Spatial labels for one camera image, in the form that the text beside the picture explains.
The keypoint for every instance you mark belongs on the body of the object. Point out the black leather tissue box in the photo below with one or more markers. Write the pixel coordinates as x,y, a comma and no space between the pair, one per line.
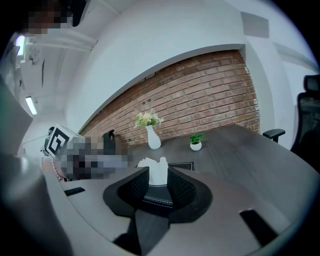
158,195

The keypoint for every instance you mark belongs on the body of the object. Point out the ceiling light tube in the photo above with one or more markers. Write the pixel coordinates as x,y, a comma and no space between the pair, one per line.
31,105

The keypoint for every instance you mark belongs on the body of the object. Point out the person's head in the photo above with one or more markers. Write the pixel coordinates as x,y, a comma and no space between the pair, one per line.
42,20

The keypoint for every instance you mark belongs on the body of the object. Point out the small potted green plant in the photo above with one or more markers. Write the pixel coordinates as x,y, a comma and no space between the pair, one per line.
195,146

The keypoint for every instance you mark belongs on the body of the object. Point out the black mesh high-back chair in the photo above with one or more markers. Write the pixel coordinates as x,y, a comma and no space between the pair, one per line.
307,120

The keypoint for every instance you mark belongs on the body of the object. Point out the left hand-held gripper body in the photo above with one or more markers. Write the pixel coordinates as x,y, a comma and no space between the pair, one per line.
58,141

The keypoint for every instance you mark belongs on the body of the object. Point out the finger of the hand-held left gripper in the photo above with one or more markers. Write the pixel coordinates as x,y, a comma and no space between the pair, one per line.
109,143

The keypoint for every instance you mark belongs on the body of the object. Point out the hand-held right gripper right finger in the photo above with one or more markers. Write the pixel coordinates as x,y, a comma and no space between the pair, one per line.
225,212

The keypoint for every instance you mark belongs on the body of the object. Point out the white tissue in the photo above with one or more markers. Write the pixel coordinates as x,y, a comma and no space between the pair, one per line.
157,172

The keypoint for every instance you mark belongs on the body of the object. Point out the black head-mounted camera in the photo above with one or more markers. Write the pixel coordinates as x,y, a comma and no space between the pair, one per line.
78,12

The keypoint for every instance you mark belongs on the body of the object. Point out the white vase with flowers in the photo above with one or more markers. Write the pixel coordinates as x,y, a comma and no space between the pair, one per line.
153,140

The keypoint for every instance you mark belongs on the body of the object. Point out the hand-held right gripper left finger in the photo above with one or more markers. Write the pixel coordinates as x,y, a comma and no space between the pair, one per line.
87,205

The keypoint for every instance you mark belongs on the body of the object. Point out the person's left forearm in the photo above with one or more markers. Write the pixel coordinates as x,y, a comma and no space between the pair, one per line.
47,166

